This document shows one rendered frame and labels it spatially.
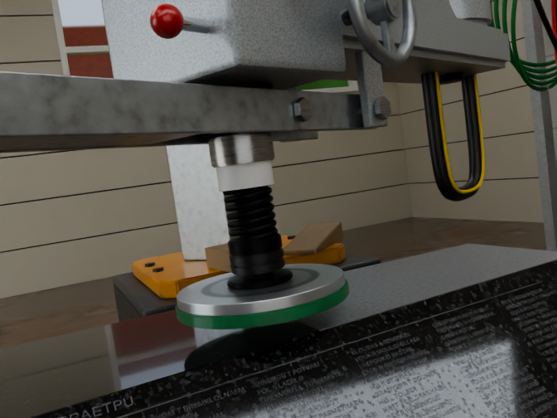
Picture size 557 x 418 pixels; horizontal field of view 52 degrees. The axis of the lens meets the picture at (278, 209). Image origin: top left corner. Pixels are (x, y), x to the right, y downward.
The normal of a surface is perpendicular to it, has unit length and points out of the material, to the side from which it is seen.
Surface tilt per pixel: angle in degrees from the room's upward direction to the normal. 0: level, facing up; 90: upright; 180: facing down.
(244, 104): 90
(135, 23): 90
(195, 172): 90
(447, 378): 45
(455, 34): 90
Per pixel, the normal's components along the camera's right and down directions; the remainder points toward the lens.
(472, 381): 0.23, -0.70
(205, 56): -0.64, 0.14
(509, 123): -0.91, 0.15
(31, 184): 0.40, 0.01
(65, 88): 0.76, -0.05
